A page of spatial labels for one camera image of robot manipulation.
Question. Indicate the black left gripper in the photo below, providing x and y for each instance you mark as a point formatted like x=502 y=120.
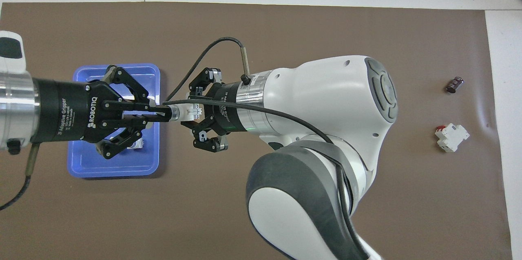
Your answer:
x=61 y=113

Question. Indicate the blue plastic tray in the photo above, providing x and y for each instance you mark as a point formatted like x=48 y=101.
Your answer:
x=138 y=166

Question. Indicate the white circuit breaker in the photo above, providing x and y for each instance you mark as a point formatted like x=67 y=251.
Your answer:
x=454 y=136

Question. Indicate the rotary switch with white base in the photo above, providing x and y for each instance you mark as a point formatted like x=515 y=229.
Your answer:
x=138 y=144

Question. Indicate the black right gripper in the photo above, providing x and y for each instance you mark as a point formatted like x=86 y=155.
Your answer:
x=226 y=120

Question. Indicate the brown table mat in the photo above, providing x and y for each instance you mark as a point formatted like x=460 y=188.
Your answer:
x=285 y=27

